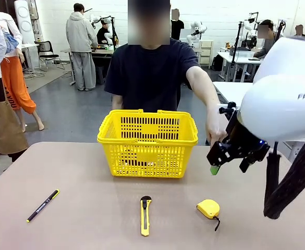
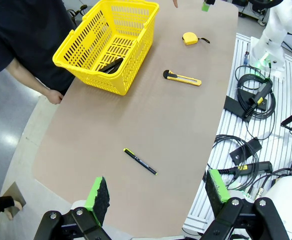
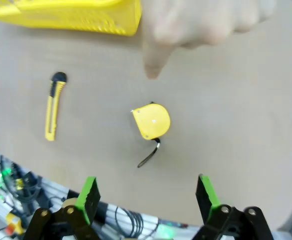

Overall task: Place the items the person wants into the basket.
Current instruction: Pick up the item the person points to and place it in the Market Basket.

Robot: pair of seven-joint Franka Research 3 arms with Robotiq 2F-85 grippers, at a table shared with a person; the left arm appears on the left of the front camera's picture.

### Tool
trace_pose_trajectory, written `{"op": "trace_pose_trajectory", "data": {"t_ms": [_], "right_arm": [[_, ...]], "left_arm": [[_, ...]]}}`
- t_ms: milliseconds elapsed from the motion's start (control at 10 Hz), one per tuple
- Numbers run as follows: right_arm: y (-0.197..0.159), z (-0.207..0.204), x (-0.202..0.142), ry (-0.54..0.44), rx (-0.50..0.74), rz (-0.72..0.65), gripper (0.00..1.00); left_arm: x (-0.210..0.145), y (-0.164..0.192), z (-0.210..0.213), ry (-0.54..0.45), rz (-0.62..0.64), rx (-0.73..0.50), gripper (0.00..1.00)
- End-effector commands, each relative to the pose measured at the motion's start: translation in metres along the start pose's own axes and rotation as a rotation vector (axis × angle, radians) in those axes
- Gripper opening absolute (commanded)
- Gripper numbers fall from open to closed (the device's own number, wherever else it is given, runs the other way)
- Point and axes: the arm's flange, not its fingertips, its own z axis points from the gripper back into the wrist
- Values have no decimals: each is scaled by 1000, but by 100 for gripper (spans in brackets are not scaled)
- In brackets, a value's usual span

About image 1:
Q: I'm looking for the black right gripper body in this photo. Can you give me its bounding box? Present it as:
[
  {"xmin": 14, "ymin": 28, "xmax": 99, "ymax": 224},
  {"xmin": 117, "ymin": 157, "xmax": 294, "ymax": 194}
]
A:
[{"xmin": 226, "ymin": 111, "xmax": 271, "ymax": 163}]

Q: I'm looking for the person's right forearm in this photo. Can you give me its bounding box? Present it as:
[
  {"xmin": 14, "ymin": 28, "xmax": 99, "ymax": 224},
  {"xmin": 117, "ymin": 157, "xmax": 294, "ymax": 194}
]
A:
[{"xmin": 112, "ymin": 94, "xmax": 124, "ymax": 110}]

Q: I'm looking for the person's left forearm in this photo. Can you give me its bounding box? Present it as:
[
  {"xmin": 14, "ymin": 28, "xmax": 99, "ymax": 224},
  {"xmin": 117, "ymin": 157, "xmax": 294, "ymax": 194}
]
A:
[{"xmin": 185, "ymin": 66, "xmax": 221, "ymax": 126}]

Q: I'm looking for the yellow plastic shopping basket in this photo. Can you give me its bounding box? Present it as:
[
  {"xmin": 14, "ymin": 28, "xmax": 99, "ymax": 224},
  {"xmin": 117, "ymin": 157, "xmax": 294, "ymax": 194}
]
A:
[{"xmin": 96, "ymin": 109, "xmax": 199, "ymax": 179}]

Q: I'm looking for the person in navy t-shirt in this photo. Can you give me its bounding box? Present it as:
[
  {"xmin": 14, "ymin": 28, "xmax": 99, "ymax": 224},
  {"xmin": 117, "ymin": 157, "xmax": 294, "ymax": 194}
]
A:
[{"xmin": 104, "ymin": 0, "xmax": 203, "ymax": 113}]

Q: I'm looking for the person in grey sweater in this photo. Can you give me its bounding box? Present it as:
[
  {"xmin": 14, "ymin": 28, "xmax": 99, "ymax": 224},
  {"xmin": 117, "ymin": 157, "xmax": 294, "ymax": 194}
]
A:
[{"xmin": 253, "ymin": 19, "xmax": 277, "ymax": 59}]

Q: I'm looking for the seated person in black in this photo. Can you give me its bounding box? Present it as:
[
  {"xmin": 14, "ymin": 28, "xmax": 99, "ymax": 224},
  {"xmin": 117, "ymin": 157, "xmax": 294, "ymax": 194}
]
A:
[{"xmin": 294, "ymin": 24, "xmax": 305, "ymax": 39}]

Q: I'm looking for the person in black shirt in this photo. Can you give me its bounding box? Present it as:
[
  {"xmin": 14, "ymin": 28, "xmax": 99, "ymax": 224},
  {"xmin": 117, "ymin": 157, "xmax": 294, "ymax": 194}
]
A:
[{"xmin": 170, "ymin": 9, "xmax": 185, "ymax": 42}]

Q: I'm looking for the person in grey hoodie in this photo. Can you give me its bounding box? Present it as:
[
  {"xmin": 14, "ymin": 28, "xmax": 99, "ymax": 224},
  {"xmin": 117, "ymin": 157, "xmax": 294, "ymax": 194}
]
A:
[{"xmin": 65, "ymin": 3, "xmax": 99, "ymax": 92}]

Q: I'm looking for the person's left hand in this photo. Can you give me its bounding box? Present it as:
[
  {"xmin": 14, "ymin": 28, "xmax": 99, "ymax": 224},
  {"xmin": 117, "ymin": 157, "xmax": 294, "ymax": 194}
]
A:
[{"xmin": 205, "ymin": 118, "xmax": 228, "ymax": 149}]

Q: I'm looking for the yellow tape measure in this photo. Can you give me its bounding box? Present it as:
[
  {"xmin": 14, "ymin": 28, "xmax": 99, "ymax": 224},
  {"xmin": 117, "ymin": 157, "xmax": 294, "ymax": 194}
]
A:
[{"xmin": 196, "ymin": 199, "xmax": 221, "ymax": 232}]

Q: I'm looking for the white background table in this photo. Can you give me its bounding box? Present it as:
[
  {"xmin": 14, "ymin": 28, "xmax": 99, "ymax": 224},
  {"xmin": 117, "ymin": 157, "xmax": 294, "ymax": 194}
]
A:
[{"xmin": 216, "ymin": 51, "xmax": 264, "ymax": 82}]

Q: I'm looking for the yellow utility knife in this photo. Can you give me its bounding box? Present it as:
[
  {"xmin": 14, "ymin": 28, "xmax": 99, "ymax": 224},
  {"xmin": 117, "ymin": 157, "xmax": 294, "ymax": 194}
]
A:
[{"xmin": 140, "ymin": 195, "xmax": 153, "ymax": 237}]

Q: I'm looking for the white drawer cabinet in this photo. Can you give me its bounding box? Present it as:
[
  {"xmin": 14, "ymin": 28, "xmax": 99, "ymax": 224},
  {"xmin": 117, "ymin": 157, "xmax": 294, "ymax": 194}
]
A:
[{"xmin": 199, "ymin": 40, "xmax": 214, "ymax": 66}]

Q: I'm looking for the grey background workbench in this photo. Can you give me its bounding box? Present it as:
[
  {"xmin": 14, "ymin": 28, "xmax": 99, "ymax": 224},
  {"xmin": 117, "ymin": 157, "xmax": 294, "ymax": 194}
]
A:
[{"xmin": 60, "ymin": 46, "xmax": 115, "ymax": 86}]

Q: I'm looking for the black pen yellow tip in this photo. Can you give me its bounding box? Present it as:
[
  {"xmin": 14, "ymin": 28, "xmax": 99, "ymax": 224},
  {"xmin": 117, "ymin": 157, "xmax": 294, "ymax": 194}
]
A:
[{"xmin": 26, "ymin": 189, "xmax": 60, "ymax": 223}]

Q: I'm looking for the black office chair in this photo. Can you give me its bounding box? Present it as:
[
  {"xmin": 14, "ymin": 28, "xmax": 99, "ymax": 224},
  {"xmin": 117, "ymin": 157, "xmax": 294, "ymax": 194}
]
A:
[{"xmin": 33, "ymin": 40, "xmax": 65, "ymax": 73}]

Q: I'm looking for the mannequin in orange pants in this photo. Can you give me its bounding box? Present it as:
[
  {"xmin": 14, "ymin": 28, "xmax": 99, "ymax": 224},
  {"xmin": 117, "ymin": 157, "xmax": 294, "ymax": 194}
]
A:
[{"xmin": 0, "ymin": 11, "xmax": 45, "ymax": 133}]

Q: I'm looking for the white tower air conditioner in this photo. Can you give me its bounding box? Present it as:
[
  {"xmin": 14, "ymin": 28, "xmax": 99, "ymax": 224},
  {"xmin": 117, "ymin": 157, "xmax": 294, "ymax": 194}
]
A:
[{"xmin": 13, "ymin": 0, "xmax": 36, "ymax": 45}]

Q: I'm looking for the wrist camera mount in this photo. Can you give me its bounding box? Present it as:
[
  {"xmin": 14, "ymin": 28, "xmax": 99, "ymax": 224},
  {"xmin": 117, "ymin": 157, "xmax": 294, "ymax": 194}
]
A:
[{"xmin": 218, "ymin": 101, "xmax": 239, "ymax": 123}]

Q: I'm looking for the black sleeved cable bundle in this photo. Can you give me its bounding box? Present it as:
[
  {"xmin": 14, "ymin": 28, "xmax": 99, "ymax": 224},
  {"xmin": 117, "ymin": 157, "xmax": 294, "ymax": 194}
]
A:
[{"xmin": 263, "ymin": 127, "xmax": 305, "ymax": 220}]

